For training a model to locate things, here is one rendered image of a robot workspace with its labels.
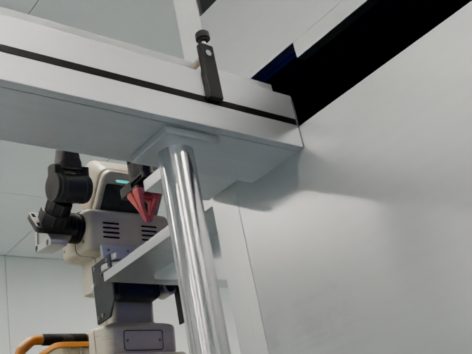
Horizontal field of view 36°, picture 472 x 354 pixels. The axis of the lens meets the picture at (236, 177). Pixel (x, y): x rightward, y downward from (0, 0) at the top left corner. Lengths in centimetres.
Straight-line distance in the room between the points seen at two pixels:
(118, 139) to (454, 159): 43
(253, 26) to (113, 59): 37
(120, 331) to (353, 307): 107
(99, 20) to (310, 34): 308
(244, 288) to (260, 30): 42
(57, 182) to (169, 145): 98
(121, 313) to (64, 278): 526
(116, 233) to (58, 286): 515
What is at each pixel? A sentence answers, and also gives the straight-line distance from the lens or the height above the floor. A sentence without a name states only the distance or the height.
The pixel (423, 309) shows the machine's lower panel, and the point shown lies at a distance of 93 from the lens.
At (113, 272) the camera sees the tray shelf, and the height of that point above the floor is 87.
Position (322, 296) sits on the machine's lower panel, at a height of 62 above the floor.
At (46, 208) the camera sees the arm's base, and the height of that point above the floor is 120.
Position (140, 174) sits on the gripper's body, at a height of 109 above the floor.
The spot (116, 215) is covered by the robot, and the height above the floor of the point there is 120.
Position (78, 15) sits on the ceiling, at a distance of 412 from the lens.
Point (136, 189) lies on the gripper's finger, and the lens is 164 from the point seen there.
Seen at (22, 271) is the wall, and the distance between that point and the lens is 713.
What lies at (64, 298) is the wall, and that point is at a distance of 721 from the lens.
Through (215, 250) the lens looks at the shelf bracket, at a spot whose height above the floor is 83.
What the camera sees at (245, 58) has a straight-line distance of 125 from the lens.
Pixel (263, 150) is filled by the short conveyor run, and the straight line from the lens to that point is 108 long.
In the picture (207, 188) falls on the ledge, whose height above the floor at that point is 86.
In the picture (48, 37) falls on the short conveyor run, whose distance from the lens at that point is 91.
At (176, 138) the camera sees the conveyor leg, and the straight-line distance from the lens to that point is 97.
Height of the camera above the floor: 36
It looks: 25 degrees up
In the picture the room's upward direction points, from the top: 12 degrees counter-clockwise
